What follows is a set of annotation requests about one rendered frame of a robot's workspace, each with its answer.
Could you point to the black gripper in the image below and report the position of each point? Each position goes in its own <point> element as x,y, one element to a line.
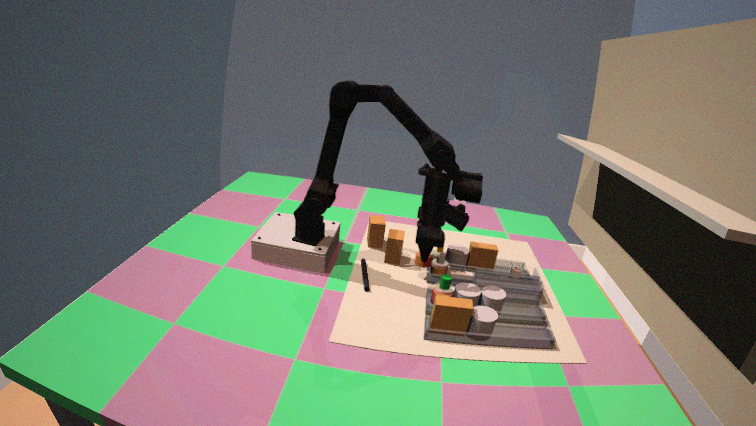
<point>429,232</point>

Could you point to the black thin rod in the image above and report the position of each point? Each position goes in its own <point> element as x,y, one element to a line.
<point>364,275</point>

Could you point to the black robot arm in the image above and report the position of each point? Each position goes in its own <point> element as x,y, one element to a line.
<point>310,228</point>

